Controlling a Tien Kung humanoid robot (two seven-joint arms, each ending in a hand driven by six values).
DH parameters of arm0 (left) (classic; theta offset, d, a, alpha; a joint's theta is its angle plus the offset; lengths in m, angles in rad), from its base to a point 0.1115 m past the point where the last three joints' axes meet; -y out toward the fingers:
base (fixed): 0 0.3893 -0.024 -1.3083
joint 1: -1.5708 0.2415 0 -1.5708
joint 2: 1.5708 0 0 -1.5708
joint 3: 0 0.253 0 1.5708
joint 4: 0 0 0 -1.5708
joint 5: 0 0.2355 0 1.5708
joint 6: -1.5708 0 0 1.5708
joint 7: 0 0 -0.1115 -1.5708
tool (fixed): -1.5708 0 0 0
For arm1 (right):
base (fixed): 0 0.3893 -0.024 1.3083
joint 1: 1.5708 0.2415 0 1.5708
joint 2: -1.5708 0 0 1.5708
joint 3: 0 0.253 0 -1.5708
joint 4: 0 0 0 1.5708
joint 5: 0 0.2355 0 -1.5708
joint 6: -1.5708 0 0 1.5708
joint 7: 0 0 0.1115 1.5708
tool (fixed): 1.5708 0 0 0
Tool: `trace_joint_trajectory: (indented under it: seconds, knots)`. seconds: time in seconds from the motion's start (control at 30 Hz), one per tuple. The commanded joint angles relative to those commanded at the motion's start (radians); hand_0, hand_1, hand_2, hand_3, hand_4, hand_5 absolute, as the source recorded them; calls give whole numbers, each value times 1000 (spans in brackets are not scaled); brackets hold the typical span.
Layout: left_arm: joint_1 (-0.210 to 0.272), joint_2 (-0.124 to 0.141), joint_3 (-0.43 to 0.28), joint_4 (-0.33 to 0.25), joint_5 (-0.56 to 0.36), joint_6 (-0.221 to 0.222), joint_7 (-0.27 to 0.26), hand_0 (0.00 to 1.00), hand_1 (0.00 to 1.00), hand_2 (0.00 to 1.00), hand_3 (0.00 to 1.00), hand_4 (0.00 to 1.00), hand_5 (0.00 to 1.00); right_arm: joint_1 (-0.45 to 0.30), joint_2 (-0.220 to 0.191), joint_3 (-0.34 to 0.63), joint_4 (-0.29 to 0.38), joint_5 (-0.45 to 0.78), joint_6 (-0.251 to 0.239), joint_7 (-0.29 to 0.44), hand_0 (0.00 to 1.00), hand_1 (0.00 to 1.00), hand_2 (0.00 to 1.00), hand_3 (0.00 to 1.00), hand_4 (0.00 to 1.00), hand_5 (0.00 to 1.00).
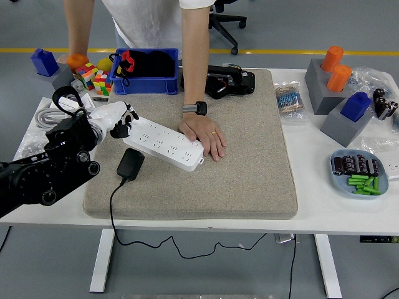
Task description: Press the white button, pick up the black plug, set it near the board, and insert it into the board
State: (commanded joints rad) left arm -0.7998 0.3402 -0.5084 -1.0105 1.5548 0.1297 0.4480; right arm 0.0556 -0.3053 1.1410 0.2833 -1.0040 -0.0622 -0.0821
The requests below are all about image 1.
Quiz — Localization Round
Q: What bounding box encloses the person's left hand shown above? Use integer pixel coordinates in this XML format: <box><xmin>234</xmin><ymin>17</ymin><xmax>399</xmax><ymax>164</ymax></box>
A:
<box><xmin>177</xmin><ymin>113</ymin><xmax>228</xmax><ymax>162</ymax></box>

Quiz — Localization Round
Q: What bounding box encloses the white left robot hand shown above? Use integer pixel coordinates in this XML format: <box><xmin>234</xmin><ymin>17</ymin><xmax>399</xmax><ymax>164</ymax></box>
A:
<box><xmin>88</xmin><ymin>100</ymin><xmax>140</xmax><ymax>140</ymax></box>

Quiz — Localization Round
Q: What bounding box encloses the white power strip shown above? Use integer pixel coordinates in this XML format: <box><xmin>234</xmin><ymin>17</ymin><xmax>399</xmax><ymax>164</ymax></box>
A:
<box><xmin>123</xmin><ymin>116</ymin><xmax>205</xmax><ymax>173</ymax></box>

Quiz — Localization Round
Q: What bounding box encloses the black plug with cord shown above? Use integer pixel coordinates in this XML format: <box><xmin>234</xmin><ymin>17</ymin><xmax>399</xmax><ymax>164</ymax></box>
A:
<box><xmin>108</xmin><ymin>148</ymin><xmax>268</xmax><ymax>260</ymax></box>

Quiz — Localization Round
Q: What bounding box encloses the orange ball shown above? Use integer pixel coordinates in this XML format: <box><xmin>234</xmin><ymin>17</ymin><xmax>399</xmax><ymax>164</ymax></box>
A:
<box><xmin>67</xmin><ymin>53</ymin><xmax>90</xmax><ymax>74</ymax></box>

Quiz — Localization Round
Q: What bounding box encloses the blue plastic block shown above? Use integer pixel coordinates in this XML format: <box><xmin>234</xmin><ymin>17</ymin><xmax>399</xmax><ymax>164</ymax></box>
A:
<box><xmin>30</xmin><ymin>48</ymin><xmax>60</xmax><ymax>77</ymax></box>
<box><xmin>340</xmin><ymin>92</ymin><xmax>373</xmax><ymax>123</ymax></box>

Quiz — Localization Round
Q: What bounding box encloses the grey single-slot holder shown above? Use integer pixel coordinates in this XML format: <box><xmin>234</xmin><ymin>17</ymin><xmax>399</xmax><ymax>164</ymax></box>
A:
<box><xmin>28</xmin><ymin>64</ymin><xmax>75</xmax><ymax>93</ymax></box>
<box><xmin>320</xmin><ymin>98</ymin><xmax>375</xmax><ymax>148</ymax></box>

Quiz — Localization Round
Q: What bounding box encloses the white card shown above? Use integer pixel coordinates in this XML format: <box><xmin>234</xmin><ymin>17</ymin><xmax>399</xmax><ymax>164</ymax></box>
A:
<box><xmin>79</xmin><ymin>93</ymin><xmax>96</xmax><ymax>110</ymax></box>

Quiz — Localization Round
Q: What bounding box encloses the black wrist watch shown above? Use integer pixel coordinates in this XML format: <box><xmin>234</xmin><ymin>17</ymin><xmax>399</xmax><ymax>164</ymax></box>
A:
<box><xmin>182</xmin><ymin>100</ymin><xmax>208</xmax><ymax>116</ymax></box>

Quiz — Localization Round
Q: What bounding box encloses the colourful puzzle cube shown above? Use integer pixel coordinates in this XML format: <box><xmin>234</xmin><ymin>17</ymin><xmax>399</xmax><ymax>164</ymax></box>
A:
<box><xmin>92</xmin><ymin>70</ymin><xmax>113</xmax><ymax>96</ymax></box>
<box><xmin>75</xmin><ymin>62</ymin><xmax>99</xmax><ymax>91</ymax></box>

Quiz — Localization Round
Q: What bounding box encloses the grey-brown mat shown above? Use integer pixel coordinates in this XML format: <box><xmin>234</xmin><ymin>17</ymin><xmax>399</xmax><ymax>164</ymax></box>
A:
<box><xmin>82</xmin><ymin>69</ymin><xmax>299</xmax><ymax>221</ymax></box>

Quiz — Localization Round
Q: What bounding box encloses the yellow ball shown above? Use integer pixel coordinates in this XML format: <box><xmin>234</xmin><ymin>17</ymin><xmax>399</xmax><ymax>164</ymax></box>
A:
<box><xmin>96</xmin><ymin>57</ymin><xmax>113</xmax><ymax>72</ymax></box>

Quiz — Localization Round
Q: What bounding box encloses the white flat box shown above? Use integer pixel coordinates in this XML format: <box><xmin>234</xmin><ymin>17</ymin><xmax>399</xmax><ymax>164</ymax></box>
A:
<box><xmin>49</xmin><ymin>95</ymin><xmax>79</xmax><ymax>110</ymax></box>

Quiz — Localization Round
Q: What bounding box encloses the blue plastic bin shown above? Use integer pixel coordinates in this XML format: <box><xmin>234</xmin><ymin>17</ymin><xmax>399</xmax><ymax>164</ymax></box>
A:
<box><xmin>111</xmin><ymin>47</ymin><xmax>180</xmax><ymax>95</ymax></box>

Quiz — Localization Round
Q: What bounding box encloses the black mechanical device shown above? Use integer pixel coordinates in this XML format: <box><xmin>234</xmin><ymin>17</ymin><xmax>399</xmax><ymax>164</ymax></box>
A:
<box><xmin>180</xmin><ymin>64</ymin><xmax>256</xmax><ymax>100</ymax></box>

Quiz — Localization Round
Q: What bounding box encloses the black pouch with red trim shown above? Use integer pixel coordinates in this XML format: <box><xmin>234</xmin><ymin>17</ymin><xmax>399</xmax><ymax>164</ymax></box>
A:
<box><xmin>108</xmin><ymin>49</ymin><xmax>176</xmax><ymax>87</ymax></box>

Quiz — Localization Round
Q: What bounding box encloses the clear bag of screws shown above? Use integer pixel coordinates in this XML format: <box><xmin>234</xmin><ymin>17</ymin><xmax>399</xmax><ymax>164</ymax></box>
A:
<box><xmin>14</xmin><ymin>130</ymin><xmax>47</xmax><ymax>159</ymax></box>

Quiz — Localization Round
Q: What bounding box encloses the black office chair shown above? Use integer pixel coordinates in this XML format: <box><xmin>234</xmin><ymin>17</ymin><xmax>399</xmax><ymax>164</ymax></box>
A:
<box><xmin>208</xmin><ymin>0</ymin><xmax>248</xmax><ymax>56</ymax></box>

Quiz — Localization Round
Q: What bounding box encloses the clear bag of resistors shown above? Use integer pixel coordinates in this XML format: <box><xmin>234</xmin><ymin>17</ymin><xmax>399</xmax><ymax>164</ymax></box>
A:
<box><xmin>273</xmin><ymin>81</ymin><xmax>310</xmax><ymax>121</ymax></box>

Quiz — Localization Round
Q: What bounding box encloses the person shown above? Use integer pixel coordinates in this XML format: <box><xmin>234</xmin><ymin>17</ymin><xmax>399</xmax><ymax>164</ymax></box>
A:
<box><xmin>99</xmin><ymin>0</ymin><xmax>216</xmax><ymax>60</ymax></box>

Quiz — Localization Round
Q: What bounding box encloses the grey two-slot holder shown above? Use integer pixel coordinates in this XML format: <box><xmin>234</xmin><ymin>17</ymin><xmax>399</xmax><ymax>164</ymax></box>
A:
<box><xmin>304</xmin><ymin>58</ymin><xmax>353</xmax><ymax>116</ymax></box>

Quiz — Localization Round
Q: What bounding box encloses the orange cylinder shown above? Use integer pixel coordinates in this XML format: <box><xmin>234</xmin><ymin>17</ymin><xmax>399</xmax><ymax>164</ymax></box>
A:
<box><xmin>326</xmin><ymin>64</ymin><xmax>353</xmax><ymax>93</ymax></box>
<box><xmin>320</xmin><ymin>45</ymin><xmax>345</xmax><ymax>73</ymax></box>

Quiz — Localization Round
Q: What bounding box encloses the white table leg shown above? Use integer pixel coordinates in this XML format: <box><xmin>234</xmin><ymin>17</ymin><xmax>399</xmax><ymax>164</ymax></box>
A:
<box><xmin>89</xmin><ymin>229</ymin><xmax>116</xmax><ymax>293</ymax></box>
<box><xmin>314</xmin><ymin>234</ymin><xmax>343</xmax><ymax>299</ymax></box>

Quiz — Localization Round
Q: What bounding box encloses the light blue plate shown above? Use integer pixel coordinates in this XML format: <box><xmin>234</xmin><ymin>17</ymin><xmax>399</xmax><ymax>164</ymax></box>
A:
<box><xmin>330</xmin><ymin>149</ymin><xmax>390</xmax><ymax>200</ymax></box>

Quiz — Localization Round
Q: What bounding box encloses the clear bag of hardware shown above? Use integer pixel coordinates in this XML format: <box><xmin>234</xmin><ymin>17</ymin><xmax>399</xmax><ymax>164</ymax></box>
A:
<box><xmin>347</xmin><ymin>67</ymin><xmax>395</xmax><ymax>97</ymax></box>

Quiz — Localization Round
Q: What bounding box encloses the clear plastic bag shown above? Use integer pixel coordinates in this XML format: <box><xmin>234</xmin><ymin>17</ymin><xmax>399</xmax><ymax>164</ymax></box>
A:
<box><xmin>361</xmin><ymin>136</ymin><xmax>399</xmax><ymax>156</ymax></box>

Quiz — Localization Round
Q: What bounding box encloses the black table control panel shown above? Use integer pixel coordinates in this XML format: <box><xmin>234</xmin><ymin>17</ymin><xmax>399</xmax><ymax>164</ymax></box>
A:
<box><xmin>359</xmin><ymin>235</ymin><xmax>399</xmax><ymax>244</ymax></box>

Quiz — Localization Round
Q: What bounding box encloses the grey coiled power cable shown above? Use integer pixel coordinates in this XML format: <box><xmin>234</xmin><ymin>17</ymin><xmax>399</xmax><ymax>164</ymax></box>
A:
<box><xmin>34</xmin><ymin>79</ymin><xmax>94</xmax><ymax>130</ymax></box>

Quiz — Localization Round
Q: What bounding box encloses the grey metal bracket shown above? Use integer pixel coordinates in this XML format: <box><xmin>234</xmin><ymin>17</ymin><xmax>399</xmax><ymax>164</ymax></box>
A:
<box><xmin>274</xmin><ymin>232</ymin><xmax>300</xmax><ymax>244</ymax></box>

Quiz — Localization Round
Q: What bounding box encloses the black hanging cable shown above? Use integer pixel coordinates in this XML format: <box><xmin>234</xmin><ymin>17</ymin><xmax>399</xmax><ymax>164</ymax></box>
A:
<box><xmin>287</xmin><ymin>235</ymin><xmax>297</xmax><ymax>299</ymax></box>

